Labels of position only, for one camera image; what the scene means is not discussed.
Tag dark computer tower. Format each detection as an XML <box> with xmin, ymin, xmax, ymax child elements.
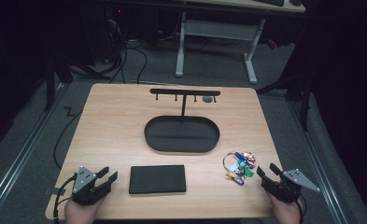
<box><xmin>86</xmin><ymin>4</ymin><xmax>127</xmax><ymax>64</ymax></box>

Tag black floor cables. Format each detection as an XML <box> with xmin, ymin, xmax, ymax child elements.
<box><xmin>94</xmin><ymin>18</ymin><xmax>148</xmax><ymax>85</ymax></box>

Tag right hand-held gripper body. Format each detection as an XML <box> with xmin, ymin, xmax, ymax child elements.
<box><xmin>261</xmin><ymin>168</ymin><xmax>321</xmax><ymax>203</ymax></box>

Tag dark metal stand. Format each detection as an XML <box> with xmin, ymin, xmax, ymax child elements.
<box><xmin>43</xmin><ymin>46</ymin><xmax>75</xmax><ymax>112</ymax></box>
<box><xmin>256</xmin><ymin>69</ymin><xmax>314</xmax><ymax>133</ymax></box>

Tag black tape strip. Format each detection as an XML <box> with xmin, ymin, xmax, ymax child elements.
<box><xmin>43</xmin><ymin>186</ymin><xmax>64</xmax><ymax>197</ymax></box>

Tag black keyboard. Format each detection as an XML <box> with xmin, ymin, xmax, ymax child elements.
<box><xmin>253</xmin><ymin>0</ymin><xmax>286</xmax><ymax>7</ymax></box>

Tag person's left hand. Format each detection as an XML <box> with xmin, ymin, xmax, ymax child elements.
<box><xmin>64</xmin><ymin>194</ymin><xmax>107</xmax><ymax>224</ymax></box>

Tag thin black floor cable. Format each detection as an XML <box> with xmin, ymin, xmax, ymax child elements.
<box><xmin>52</xmin><ymin>106</ymin><xmax>83</xmax><ymax>171</ymax></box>

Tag black key holder tray stand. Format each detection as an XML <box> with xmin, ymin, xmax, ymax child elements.
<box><xmin>144</xmin><ymin>88</ymin><xmax>221</xmax><ymax>154</ymax></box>

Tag person's right hand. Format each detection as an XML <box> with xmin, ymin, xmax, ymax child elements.
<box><xmin>265</xmin><ymin>189</ymin><xmax>305</xmax><ymax>224</ymax></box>

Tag colourful key bunch with ring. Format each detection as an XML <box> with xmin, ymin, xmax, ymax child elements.
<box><xmin>222</xmin><ymin>150</ymin><xmax>257</xmax><ymax>187</ymax></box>

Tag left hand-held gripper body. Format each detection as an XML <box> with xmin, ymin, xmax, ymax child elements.
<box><xmin>71</xmin><ymin>165</ymin><xmax>112</xmax><ymax>206</ymax></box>

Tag white-framed wooden desk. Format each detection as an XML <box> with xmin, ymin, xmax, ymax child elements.
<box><xmin>175</xmin><ymin>0</ymin><xmax>307</xmax><ymax>85</ymax></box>

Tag black wallet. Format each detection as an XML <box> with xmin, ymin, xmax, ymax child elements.
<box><xmin>128</xmin><ymin>164</ymin><xmax>188</xmax><ymax>195</ymax></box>

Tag left hand-held gripper cable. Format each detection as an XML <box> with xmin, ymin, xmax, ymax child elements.
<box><xmin>52</xmin><ymin>173</ymin><xmax>78</xmax><ymax>224</ymax></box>

